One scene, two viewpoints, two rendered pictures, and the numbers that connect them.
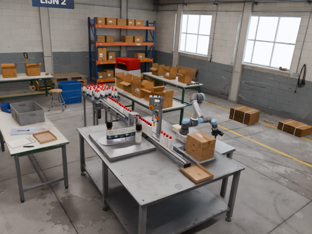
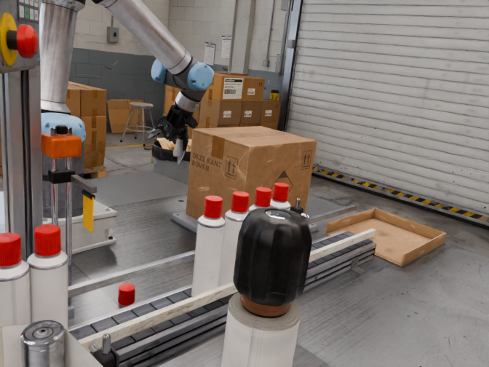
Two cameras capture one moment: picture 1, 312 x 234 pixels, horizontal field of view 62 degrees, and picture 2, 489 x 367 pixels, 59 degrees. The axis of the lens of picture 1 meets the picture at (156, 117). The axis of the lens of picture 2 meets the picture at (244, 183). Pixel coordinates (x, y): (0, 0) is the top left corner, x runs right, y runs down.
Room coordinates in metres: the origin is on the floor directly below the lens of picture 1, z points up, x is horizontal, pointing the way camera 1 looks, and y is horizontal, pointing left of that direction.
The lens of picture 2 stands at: (3.41, 0.65, 1.34)
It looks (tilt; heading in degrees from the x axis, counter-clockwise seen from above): 16 degrees down; 257
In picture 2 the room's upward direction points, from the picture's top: 7 degrees clockwise
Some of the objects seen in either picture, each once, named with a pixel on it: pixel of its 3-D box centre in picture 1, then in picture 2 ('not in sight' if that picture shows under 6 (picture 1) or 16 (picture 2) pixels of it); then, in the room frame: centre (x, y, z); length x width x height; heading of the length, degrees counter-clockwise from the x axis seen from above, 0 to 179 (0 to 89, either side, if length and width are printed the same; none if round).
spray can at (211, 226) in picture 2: (161, 137); (209, 249); (3.29, -0.09, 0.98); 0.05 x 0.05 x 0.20
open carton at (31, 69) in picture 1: (33, 68); not in sight; (7.67, 3.72, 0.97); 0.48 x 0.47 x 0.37; 40
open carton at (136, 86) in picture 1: (140, 88); not in sight; (6.06, 0.42, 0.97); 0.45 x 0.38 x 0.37; 130
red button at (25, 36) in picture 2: not in sight; (22, 41); (3.57, 0.08, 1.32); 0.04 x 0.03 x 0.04; 89
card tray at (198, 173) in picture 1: (196, 172); (386, 233); (2.66, -0.52, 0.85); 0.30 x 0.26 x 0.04; 34
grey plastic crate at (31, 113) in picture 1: (27, 112); not in sight; (4.15, 2.19, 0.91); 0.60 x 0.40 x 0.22; 41
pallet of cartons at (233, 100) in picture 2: not in sight; (222, 123); (2.62, -4.37, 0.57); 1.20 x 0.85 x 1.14; 40
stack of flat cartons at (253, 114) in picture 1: (244, 114); not in sight; (6.97, -2.49, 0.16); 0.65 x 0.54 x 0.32; 42
